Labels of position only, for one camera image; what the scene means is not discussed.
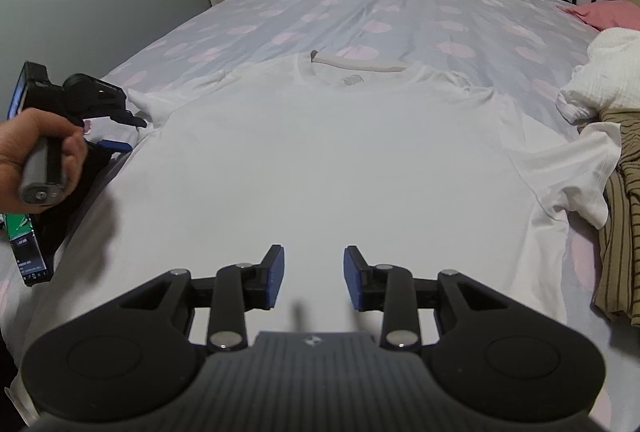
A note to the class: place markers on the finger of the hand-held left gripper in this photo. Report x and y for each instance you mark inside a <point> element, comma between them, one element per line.
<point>120,104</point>
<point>117,145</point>

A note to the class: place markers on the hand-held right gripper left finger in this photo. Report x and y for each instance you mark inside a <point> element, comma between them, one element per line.
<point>275,278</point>

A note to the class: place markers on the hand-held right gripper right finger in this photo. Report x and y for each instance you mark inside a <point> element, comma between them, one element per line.
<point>352,283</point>

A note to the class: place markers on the white t-shirt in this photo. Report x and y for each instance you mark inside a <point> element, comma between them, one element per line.
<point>320,162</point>

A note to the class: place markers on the person's left hand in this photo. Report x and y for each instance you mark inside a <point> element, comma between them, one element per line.
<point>20,152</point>

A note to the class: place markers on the green box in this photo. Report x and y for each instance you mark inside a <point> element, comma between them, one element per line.
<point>19,224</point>

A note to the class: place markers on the dark phone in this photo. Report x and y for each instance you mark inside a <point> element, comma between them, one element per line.
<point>32,259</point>

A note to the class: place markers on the bed with pink dotted sheet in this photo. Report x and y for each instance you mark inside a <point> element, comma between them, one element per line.
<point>350,7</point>

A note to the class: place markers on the olive striped garment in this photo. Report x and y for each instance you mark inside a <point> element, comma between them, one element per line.
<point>620,232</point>

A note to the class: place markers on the crumpled white garment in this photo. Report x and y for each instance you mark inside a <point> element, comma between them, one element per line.
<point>607,67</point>

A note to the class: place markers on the pink pillow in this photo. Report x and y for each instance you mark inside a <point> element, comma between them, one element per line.
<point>607,14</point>

